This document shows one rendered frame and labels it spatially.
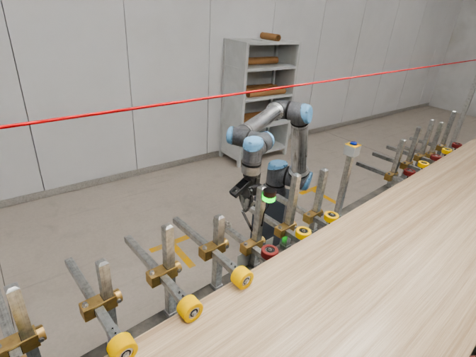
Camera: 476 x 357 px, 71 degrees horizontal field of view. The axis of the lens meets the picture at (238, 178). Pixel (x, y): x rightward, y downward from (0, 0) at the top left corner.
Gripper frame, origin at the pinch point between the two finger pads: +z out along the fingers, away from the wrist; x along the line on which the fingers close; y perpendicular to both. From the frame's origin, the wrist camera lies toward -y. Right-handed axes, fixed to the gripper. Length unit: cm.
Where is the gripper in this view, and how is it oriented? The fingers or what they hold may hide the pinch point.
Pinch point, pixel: (244, 210)
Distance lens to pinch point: 166.5
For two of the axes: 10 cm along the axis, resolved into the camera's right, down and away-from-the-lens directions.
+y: 7.5, -2.6, 6.1
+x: -6.6, -3.8, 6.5
